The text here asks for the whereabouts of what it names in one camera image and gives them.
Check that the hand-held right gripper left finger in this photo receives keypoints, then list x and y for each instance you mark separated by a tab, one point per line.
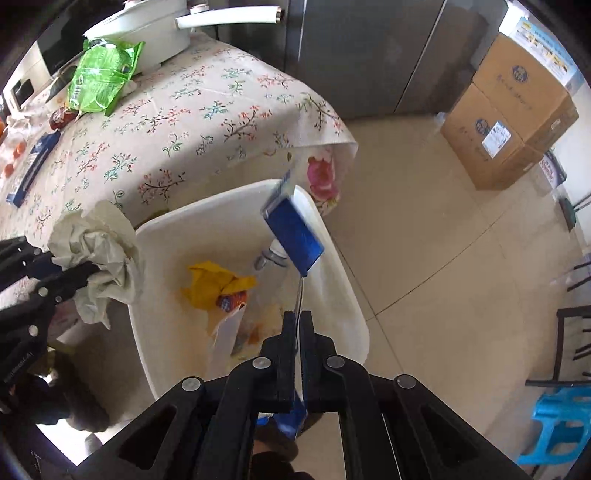
288	369

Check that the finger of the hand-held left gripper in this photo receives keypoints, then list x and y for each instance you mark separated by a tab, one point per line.
69	279
23	258

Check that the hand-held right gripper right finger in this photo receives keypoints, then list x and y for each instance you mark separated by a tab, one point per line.
311	369

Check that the white paper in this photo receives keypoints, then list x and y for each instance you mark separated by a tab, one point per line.
97	240

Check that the cream bread bag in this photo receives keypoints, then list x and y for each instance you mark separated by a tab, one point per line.
250	339

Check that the white plastic bin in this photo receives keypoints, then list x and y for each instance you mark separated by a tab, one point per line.
339	290

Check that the yellow wrapper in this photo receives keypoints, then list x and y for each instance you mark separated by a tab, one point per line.
207	281

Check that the dark blue carton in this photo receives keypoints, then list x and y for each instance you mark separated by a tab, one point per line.
293	230

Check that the green snack bag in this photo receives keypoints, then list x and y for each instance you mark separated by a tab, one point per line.
101	78

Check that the brown slipper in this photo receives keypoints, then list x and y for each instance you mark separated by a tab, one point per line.
274	443

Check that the small orange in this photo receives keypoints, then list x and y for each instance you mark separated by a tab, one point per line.
19	149
8	170

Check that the floral tablecloth table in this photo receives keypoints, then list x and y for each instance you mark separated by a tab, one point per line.
184	115

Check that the black microwave oven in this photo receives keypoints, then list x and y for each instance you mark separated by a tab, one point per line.
60	46

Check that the white electric pot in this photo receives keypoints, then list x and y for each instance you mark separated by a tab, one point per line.
138	44

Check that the blue plastic stool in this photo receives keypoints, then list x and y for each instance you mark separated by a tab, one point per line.
554	415

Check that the black metal chair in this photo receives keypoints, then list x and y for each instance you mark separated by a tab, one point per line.
565	318

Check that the glass pot lid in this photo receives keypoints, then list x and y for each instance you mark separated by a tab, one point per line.
138	16

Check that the brown cardboard box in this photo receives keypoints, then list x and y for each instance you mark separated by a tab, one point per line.
480	138
521	83

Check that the green broom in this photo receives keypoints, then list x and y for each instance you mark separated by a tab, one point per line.
569	214

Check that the grey refrigerator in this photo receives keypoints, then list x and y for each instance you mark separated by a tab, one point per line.
369	55

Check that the blue and white printed box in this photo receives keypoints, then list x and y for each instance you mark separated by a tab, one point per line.
549	50

